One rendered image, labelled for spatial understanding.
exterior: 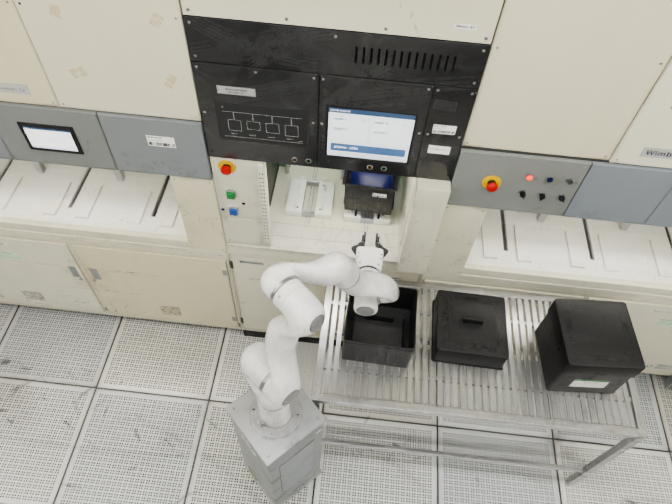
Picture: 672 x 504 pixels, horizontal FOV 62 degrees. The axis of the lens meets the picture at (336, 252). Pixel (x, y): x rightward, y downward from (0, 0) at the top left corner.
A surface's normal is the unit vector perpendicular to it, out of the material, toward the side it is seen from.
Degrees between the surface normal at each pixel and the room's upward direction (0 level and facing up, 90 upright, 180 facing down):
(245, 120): 90
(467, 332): 0
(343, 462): 0
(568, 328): 0
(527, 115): 90
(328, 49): 90
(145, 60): 90
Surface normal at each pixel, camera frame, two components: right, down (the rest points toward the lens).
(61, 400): 0.04, -0.58
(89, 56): -0.10, 0.80
